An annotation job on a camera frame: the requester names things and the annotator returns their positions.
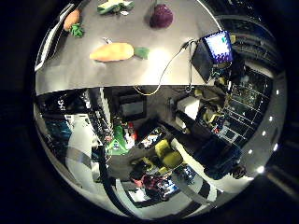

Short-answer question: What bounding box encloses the dark monitor screen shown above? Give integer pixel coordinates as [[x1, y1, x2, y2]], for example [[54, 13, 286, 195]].
[[116, 94, 148, 120]]

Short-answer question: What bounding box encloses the white cable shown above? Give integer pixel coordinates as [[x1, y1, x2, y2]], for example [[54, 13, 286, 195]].
[[134, 46, 188, 97]]

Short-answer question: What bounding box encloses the yellow-green chair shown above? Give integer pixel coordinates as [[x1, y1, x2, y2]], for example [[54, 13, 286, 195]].
[[154, 138, 185, 169]]

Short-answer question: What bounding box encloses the black cable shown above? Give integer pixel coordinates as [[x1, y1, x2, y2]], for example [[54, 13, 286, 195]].
[[186, 40, 195, 92]]

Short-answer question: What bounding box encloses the dark storage shelving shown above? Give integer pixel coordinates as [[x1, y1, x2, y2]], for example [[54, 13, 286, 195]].
[[218, 71, 272, 144]]

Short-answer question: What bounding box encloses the plush corn cob toy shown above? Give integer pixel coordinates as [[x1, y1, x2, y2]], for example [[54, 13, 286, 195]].
[[96, 0, 135, 16]]

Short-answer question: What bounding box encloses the open black laptop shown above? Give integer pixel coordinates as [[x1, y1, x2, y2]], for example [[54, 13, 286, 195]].
[[190, 30, 235, 83]]

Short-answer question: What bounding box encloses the green bag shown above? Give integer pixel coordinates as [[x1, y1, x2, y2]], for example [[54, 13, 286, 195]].
[[107, 124, 130, 157]]

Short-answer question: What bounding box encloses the white box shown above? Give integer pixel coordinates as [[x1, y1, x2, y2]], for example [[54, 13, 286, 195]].
[[176, 96, 202, 120]]

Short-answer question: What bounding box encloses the small orange plush carrot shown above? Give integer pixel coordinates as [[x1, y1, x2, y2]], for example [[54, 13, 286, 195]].
[[64, 8, 86, 39]]

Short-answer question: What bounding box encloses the large yellow-orange plush carrot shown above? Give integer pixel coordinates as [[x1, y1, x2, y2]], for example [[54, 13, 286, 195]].
[[89, 36, 150, 63]]

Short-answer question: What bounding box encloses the person in dark clothes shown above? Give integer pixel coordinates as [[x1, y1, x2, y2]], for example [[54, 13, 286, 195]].
[[194, 136, 249, 181]]

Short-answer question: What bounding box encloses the purple plush eggplant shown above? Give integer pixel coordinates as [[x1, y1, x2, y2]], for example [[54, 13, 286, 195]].
[[149, 0, 174, 30]]

